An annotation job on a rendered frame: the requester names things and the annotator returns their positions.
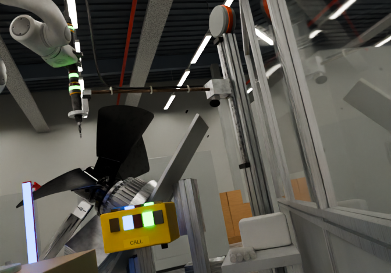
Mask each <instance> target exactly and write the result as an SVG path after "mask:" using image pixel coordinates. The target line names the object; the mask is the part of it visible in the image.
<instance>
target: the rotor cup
mask: <svg viewBox="0 0 391 273"><path fill-rule="evenodd" d="M91 167H93V166H89V167H88V168H86V169H85V170H84V171H83V172H84V173H85V174H86V175H87V176H88V177H89V178H90V179H91V180H92V181H93V182H94V183H96V184H98V185H102V187H99V188H95V189H90V192H89V193H85V190H84V191H80V192H75V193H76V194H77V195H79V196H80V197H82V198H83V199H85V200H86V201H88V202H89V203H95V206H94V209H95V210H96V211H97V212H98V213H100V207H101V204H102V201H103V199H104V198H105V196H106V194H107V193H108V192H109V190H110V189H111V188H112V186H113V185H115V184H116V183H117V182H119V181H122V180H121V179H119V178H118V177H115V178H113V179H111V180H110V178H109V176H106V175H102V174H99V173H95V172H93V169H92V168H91Z"/></svg>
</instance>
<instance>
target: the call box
mask: <svg viewBox="0 0 391 273"><path fill-rule="evenodd" d="M157 210H162V213H163V220H164V223H162V224H156V225H155V224H153V225H150V226H143V227H140V228H133V229H128V230H124V226H123V217H125V216H129V215H132V218H133V215H136V214H142V215H143V213H145V212H153V211H157ZM100 218H101V227H102V237H103V242H104V251H105V253H106V254H109V253H115V252H119V251H126V250H132V249H139V248H142V247H149V246H155V245H159V244H161V247H162V249H166V248H168V243H170V242H172V241H174V240H176V239H178V238H179V237H180V233H179V227H178V223H177V216H176V209H175V204H174V202H165V203H158V204H153V205H147V206H143V207H137V208H131V209H127V210H126V209H124V210H120V211H115V212H109V213H106V214H101V216H100ZM114 218H119V227H120V231H118V232H112V233H111V231H110V226H109V219H114Z"/></svg>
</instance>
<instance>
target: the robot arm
mask: <svg viewBox="0 0 391 273"><path fill-rule="evenodd" d="M0 3H2V4H4V5H9V6H15V7H18V8H22V9H25V10H28V11H30V12H32V13H34V14H35V15H37V16H38V17H40V18H41V19H42V20H43V21H44V23H41V22H38V21H36V20H34V19H33V18H32V17H31V16H29V15H20V16H18V17H16V18H15V19H14V20H13V21H12V22H11V24H10V29H9V31H10V34H11V36H12V38H14V39H15V40H16V41H18V42H19V43H21V44H23V45H24V46H25V47H27V48H29V49H30V50H32V51H33V52H35V53H36V54H38V55H39V56H41V57H42V59H43V60H44V61H46V63H47V64H49V65H51V66H52V67H54V68H58V67H64V68H66V69H67V70H68V65H71V64H74V63H75V65H76V66H78V67H79V68H81V64H82V62H81V60H80V58H82V57H83V53H82V52H77V51H76V50H75V49H74V48H73V47H71V46H70V45H69V43H70V41H71V33H70V29H69V26H68V25H67V22H66V20H65V18H64V17H63V14H62V13H61V11H60V10H59V8H58V7H57V5H56V4H55V3H54V2H53V1H52V0H0ZM6 79H7V72H6V67H5V64H4V62H3V60H2V58H1V56H0V93H1V92H2V91H3V89H4V88H5V85H6ZM19 270H21V263H16V264H14V263H13V262H12V261H8V262H6V263H5V265H3V266H0V273H14V272H17V271H19Z"/></svg>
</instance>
